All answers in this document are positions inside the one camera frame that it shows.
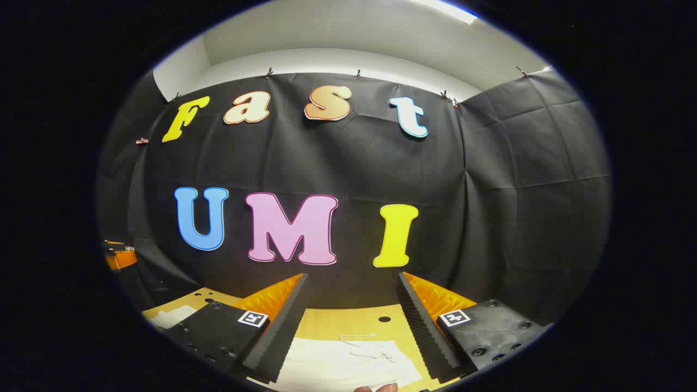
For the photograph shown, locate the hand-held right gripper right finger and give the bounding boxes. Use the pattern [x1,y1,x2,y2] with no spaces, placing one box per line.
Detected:
[396,271,545,384]

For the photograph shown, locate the black backdrop cloth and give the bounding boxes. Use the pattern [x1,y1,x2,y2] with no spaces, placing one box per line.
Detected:
[97,68,613,327]

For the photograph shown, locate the white jeans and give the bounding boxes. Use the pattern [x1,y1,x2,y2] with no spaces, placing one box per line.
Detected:
[150,305,424,392]

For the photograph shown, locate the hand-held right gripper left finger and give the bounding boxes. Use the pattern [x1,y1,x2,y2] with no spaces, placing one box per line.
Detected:
[163,273,310,384]

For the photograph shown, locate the ceiling light panel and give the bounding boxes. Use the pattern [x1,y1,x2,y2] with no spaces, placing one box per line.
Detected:
[414,0,480,25]

